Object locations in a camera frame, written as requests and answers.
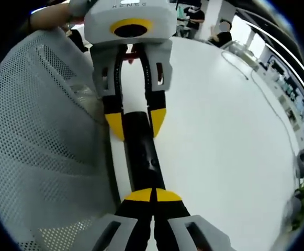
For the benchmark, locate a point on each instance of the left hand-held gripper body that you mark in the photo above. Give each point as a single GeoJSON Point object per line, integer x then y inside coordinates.
{"type": "Point", "coordinates": [129, 23]}

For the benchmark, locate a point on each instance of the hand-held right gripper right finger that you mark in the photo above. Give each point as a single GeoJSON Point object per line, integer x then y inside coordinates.
{"type": "Point", "coordinates": [178, 219]}

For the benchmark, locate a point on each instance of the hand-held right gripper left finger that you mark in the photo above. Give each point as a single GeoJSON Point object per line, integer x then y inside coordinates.
{"type": "Point", "coordinates": [130, 219]}

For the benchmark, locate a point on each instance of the black remote control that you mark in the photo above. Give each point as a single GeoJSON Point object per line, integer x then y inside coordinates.
{"type": "Point", "coordinates": [145, 154]}

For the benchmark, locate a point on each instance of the person's left hand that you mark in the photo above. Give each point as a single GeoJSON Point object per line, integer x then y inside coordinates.
{"type": "Point", "coordinates": [82, 6]}

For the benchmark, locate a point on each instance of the white mesh chair back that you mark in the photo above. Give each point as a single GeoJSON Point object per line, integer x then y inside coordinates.
{"type": "Point", "coordinates": [42, 146]}

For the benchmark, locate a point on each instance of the long ceiling light strip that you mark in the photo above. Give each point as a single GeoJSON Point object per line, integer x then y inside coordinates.
{"type": "Point", "coordinates": [280, 49]}

